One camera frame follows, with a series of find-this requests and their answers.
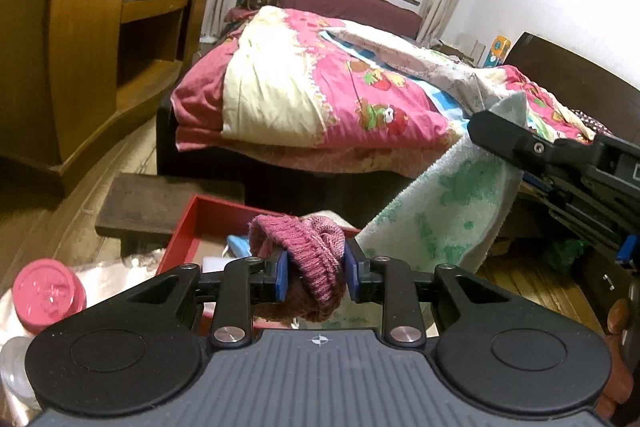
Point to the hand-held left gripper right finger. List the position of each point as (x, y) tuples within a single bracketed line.
[(351, 269)]

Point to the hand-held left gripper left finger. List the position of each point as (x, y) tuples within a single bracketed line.
[(281, 274)]

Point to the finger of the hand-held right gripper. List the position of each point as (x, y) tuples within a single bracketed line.
[(537, 187), (525, 142)]

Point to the pink knitted hat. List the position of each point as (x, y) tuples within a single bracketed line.
[(315, 252)]

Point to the blue face mask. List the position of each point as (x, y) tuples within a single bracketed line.
[(239, 247)]

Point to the white cloth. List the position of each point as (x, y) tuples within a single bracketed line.
[(216, 263)]

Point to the green print white towel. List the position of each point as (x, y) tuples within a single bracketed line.
[(440, 207)]

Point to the red cardboard box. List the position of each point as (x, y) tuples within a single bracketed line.
[(180, 239)]

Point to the person's right hand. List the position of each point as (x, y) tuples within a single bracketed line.
[(625, 322)]

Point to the dark dotted pillow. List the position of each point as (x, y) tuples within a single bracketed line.
[(590, 124)]

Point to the green plastic bag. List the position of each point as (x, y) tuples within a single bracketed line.
[(567, 254)]

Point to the dark wooden headboard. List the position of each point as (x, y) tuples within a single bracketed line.
[(575, 77)]

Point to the orange toy box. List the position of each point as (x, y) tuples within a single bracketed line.
[(496, 52)]

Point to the pink bed sheet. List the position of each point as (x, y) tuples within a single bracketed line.
[(325, 157)]

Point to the pale floral blanket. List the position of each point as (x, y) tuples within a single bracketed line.
[(425, 62)]

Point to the dark wooden stool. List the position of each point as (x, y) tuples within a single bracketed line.
[(150, 202)]

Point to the pink strawberry print quilt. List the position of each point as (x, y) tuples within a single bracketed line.
[(300, 72)]

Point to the clear plastic container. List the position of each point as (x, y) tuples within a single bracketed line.
[(15, 367)]

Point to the wooden cabinet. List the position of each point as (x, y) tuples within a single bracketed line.
[(75, 82)]

